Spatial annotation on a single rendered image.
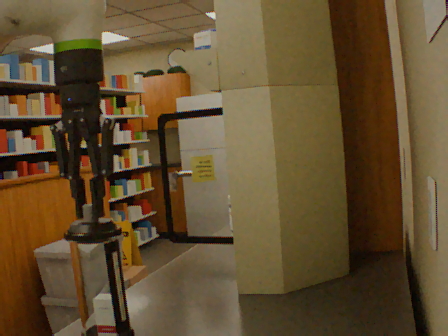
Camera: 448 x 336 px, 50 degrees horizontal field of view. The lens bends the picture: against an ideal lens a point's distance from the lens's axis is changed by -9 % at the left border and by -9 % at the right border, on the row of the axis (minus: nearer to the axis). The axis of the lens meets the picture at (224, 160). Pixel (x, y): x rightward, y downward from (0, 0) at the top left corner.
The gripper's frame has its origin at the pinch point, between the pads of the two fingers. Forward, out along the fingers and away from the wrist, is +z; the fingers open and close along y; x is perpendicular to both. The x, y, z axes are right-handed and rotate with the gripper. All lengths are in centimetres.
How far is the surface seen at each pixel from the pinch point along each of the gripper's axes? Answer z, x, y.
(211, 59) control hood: -26.2, -33.4, -14.4
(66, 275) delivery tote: 73, -189, 145
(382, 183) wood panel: 8, -70, -51
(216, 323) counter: 28.1, -14.2, -16.9
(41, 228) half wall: 46, -210, 178
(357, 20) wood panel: -39, -70, -48
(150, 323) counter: 28.1, -12.2, -3.2
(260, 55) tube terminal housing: -25.9, -33.3, -25.7
